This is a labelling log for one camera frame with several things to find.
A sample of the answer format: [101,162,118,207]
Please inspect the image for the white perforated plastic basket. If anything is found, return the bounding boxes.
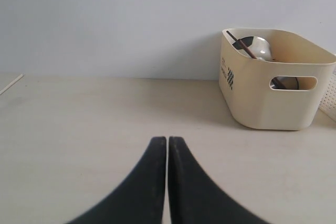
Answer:
[319,70,336,121]

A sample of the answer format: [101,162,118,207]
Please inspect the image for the stainless steel cup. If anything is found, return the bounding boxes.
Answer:
[276,76,299,90]

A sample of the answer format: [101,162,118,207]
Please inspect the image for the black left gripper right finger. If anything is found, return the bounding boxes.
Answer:
[167,136,265,223]

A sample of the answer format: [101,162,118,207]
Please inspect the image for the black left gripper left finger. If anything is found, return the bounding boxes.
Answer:
[69,136,166,223]

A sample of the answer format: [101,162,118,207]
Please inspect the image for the pale green ceramic bowl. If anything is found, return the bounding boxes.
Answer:
[241,36,273,61]

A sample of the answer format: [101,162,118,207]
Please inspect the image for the cream plastic storage bin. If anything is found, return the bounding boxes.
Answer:
[219,28,335,130]

